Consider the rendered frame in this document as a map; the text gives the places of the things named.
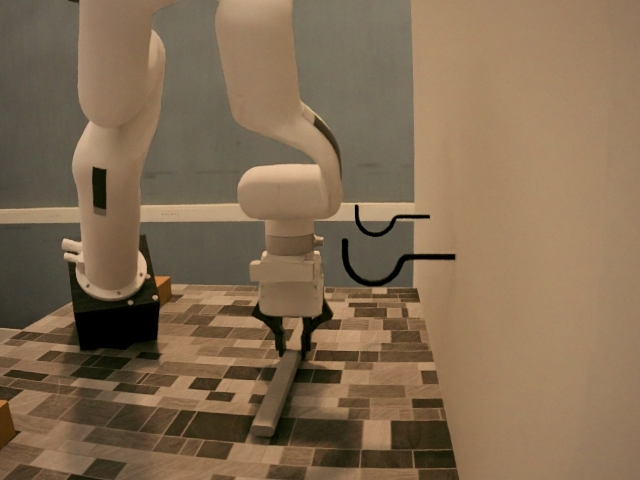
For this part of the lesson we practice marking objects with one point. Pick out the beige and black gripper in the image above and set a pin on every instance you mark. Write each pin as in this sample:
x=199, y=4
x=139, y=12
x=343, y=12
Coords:
x=294, y=299

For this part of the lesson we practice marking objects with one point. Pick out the beige wall panel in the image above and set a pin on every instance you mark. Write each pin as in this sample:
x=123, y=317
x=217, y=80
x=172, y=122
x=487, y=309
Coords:
x=532, y=149

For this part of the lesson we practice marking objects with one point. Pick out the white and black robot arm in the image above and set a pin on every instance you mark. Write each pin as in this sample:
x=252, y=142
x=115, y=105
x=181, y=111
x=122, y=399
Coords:
x=115, y=76

